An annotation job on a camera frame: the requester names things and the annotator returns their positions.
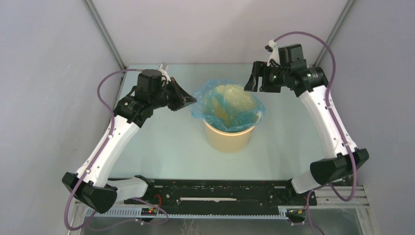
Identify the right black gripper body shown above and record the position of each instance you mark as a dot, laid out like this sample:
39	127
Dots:
272	77

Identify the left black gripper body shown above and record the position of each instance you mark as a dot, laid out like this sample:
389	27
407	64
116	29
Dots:
173	99

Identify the blue plastic trash bag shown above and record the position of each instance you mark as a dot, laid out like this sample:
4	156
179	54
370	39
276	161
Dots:
227	107

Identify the beige plastic trash bin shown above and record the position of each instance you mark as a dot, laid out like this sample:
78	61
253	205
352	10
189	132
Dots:
227	142

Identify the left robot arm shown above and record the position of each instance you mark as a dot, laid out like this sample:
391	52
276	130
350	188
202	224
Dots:
90	184

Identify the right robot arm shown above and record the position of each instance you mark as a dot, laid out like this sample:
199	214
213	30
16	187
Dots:
287	67

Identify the small electronics board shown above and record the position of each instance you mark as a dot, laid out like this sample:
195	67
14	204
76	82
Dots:
148	212

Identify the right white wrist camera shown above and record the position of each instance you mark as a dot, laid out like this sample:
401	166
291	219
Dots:
274	56

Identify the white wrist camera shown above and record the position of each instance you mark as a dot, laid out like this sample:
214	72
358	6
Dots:
274	56
162	68

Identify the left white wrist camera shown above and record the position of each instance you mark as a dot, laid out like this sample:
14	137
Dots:
162	68

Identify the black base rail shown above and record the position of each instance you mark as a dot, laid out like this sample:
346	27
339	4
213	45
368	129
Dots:
225	198

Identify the right corner frame post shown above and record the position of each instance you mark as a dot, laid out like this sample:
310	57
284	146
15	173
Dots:
348	7

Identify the corner frame post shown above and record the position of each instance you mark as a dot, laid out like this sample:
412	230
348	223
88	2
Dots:
103	31
348	7

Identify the left corner frame post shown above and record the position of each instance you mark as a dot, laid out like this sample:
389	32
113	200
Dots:
103	31

